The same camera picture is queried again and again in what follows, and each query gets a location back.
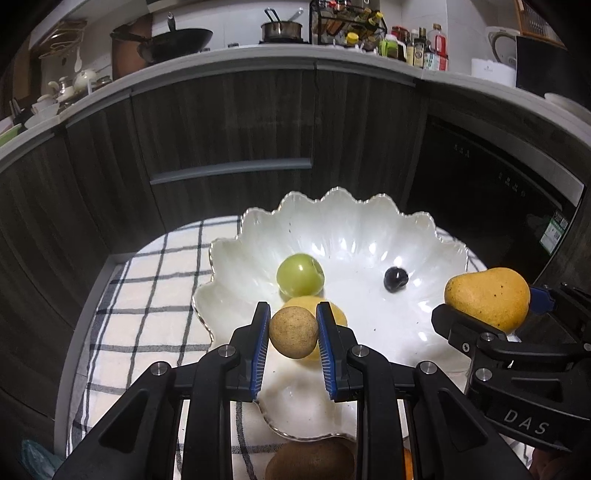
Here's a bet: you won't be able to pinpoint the white kettle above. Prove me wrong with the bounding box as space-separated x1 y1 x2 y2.
485 26 522 65

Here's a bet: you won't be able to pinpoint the white checkered cloth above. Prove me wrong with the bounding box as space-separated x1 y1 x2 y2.
67 217 490 480

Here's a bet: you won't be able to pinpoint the brown cutting board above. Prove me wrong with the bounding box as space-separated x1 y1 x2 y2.
111 14 155 79

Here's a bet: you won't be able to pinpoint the small round brown fruit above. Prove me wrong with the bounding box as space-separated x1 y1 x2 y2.
269 308 319 360

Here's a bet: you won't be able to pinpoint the pale blue plastic bag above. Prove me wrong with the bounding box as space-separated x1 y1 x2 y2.
21 438 61 480

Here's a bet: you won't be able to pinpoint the dark wood kitchen cabinets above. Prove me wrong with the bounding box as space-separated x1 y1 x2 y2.
0 55 591 462

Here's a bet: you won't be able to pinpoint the white scalloped bowl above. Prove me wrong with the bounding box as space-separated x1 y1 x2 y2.
191 187 522 439

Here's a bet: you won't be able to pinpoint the white plate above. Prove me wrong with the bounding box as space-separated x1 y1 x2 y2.
544 92 591 123

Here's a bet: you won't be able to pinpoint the black microwave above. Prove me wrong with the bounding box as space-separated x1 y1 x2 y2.
515 36 573 100

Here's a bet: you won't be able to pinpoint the dark glass bottle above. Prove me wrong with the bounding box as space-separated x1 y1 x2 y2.
412 28 428 68

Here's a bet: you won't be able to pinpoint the wooden wall rack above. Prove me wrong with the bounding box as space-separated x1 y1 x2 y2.
39 21 88 58

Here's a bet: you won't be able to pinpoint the black spice rack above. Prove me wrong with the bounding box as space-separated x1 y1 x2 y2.
309 0 387 47

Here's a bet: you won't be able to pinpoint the white box appliance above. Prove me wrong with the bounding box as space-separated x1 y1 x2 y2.
471 58 516 88

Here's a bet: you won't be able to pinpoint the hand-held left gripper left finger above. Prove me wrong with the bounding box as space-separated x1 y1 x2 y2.
53 301 272 480

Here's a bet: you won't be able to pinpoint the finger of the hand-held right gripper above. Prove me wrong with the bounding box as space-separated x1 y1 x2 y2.
530 282 591 344
431 304 522 384

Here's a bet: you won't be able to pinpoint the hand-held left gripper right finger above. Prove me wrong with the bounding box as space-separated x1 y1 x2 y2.
315 301 534 480

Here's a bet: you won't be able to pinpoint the black dishwasher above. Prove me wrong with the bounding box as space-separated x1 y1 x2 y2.
406 115 585 287

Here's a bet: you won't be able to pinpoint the green apple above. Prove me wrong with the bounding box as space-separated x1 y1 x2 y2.
276 253 325 298

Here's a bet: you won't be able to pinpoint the wooden ribbed glass cabinet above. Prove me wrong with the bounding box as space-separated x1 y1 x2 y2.
517 0 566 47

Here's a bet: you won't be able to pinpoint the dark purple grape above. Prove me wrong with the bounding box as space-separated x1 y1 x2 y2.
384 266 409 294

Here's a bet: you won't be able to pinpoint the red bottle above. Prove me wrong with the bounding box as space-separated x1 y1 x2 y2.
431 24 450 71

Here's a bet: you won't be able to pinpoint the yellow lemon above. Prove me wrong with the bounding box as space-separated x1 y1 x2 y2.
281 295 349 361

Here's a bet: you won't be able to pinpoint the black wok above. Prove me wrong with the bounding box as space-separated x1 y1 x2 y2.
111 13 214 63

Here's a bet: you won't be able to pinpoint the green basin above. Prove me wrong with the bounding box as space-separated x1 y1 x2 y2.
0 122 26 146

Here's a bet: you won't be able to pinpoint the brown kiwi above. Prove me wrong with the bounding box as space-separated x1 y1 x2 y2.
264 438 357 480

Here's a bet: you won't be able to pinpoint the steel saucepan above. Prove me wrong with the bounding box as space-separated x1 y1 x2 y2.
261 8 304 42

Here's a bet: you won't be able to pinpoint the yellow pear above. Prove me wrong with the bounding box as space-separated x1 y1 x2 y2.
444 267 532 333

